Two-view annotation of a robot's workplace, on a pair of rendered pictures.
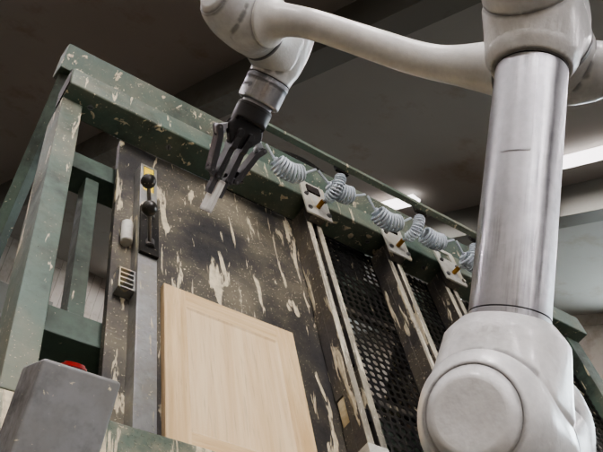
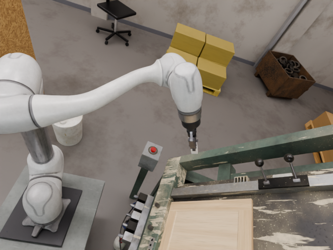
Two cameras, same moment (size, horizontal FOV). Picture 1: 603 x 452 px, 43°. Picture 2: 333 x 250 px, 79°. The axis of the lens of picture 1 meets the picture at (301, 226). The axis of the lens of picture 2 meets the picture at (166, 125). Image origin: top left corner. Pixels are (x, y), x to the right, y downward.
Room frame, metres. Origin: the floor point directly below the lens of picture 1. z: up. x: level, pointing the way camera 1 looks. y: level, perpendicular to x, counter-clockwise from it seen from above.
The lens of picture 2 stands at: (1.51, -0.40, 2.10)
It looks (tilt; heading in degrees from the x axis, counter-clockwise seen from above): 49 degrees down; 115
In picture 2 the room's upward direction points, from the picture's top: 25 degrees clockwise
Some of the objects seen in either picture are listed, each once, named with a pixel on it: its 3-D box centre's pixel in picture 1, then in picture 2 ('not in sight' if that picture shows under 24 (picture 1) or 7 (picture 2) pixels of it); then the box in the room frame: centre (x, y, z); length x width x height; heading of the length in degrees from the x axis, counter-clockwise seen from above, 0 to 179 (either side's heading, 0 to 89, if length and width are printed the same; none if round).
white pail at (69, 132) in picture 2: not in sight; (68, 122); (0.18, 0.18, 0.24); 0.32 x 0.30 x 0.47; 129
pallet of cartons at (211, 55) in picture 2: not in sight; (196, 60); (0.15, 2.48, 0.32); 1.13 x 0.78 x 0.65; 39
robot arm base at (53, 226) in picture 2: not in sight; (45, 214); (1.07, -0.40, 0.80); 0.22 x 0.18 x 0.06; 125
